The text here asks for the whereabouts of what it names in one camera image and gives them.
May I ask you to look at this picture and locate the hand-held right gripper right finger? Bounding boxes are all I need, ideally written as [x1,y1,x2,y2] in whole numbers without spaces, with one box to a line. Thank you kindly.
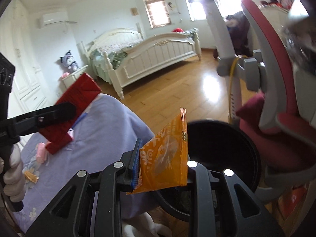
[186,160,284,237]

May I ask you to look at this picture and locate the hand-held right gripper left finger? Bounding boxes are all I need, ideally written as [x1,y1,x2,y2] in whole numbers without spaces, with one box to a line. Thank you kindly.
[25,138,144,237]

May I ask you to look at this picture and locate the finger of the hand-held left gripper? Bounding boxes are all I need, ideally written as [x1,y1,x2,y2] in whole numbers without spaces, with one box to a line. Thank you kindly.
[7,102,76,139]
[72,112,87,130]

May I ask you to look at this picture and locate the orange packet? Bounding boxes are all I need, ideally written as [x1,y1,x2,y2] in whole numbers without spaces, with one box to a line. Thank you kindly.
[126,107,189,195]

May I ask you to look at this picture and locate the red snack box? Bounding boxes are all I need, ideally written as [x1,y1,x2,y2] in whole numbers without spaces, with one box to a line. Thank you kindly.
[45,73,102,155]

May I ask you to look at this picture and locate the black trash bin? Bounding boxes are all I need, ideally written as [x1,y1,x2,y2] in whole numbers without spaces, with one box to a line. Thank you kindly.
[153,120,262,222]

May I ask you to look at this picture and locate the person's left hand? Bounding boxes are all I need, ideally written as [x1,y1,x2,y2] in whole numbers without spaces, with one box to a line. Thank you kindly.
[0,143,26,203]

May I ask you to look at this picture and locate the white wardrobe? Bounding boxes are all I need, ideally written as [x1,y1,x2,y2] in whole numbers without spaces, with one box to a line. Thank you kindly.
[0,0,50,115]

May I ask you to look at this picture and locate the pink packet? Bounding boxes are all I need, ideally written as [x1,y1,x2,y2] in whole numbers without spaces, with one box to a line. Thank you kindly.
[37,142,49,165]

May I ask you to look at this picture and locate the white nightstand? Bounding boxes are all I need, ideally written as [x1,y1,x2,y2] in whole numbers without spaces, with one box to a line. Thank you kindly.
[59,65,89,90]

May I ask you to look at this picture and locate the purple plush toy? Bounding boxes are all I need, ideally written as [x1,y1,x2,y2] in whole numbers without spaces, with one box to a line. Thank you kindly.
[60,50,80,73]

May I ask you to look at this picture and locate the gold green packet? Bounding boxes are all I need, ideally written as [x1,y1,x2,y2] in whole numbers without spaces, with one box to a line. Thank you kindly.
[23,170,40,184]

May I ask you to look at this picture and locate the white fluffy cloth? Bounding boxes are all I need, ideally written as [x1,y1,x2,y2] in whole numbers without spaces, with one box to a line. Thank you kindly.
[123,212,171,237]

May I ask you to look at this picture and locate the green bed quilt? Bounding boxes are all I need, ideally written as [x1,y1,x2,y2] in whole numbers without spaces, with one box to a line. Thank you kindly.
[90,44,129,71]

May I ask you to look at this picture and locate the white air conditioner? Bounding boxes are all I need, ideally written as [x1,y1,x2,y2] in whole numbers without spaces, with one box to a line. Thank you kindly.
[37,11,69,29]

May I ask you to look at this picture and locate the white wooden bed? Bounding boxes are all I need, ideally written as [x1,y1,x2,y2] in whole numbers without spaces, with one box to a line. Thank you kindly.
[79,28,202,101]

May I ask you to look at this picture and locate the pink grey office chair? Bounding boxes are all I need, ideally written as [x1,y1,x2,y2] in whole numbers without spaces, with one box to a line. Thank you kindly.
[206,0,316,201]

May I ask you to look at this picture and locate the window with brown blind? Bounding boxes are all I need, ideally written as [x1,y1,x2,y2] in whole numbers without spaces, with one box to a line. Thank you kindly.
[142,0,171,29]

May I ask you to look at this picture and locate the clothes on bed footboard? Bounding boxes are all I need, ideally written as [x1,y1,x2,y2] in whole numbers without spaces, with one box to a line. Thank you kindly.
[187,28,199,45]

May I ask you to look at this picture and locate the dark brown recliner chair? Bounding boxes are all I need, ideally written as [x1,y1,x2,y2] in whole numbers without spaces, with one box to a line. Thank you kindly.
[213,11,251,60]

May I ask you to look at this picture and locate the white wooden cabinet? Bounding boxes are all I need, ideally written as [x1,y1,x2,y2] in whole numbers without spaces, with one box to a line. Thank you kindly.
[259,5,291,30]

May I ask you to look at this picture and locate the small wall picture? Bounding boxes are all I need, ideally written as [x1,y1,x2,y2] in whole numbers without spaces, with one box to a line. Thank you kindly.
[167,0,180,14]

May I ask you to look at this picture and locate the wall poster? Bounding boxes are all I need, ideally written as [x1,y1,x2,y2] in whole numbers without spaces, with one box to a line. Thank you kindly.
[277,0,297,9]

